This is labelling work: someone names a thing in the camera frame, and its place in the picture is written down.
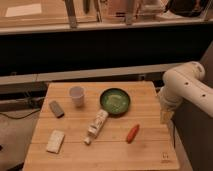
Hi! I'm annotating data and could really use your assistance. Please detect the black cable on floor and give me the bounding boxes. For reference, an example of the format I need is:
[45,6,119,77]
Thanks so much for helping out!
[0,97,43,121]

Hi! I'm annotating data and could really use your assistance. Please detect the white rectangular sponge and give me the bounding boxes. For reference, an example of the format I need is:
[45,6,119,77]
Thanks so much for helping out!
[46,130,65,154]

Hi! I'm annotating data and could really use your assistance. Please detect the green bowl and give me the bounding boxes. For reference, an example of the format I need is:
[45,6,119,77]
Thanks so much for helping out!
[100,88,131,117]

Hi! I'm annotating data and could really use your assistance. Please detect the white plastic bottle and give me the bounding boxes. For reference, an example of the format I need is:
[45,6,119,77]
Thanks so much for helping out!
[84,109,108,145]

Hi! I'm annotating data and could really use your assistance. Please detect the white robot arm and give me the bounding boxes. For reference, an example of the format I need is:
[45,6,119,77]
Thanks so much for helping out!
[158,61,213,124]

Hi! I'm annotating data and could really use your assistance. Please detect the grey rectangular block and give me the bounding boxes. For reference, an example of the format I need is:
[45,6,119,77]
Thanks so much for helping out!
[49,101,64,118]

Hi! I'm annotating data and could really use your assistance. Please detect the metal table leg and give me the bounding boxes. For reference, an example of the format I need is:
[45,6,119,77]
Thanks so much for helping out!
[65,0,77,28]

